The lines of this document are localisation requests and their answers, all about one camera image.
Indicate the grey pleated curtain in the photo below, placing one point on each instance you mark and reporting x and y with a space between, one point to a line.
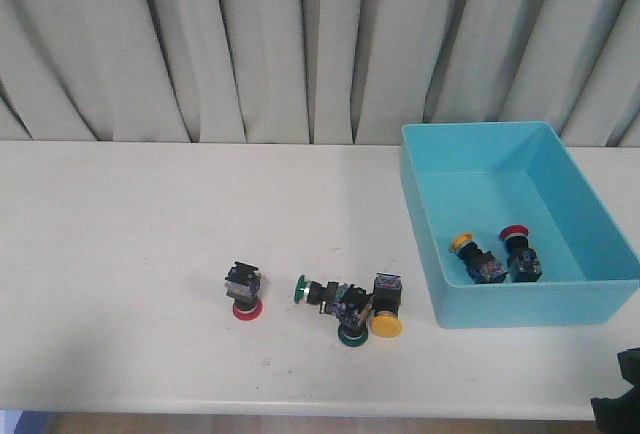
316 71

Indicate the red button upside down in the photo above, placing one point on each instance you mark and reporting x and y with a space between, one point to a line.
243 284

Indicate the yellow button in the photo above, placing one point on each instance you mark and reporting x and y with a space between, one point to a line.
387 295
481 266

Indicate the green button upside down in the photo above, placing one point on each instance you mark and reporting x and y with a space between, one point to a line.
351 306

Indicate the red button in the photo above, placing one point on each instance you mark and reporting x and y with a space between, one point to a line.
522 262
243 284

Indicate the light blue plastic box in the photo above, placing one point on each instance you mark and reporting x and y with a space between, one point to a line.
482 177

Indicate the green button lying sideways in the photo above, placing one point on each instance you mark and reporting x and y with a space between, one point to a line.
314 293

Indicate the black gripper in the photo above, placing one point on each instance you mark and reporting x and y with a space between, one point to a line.
621 415

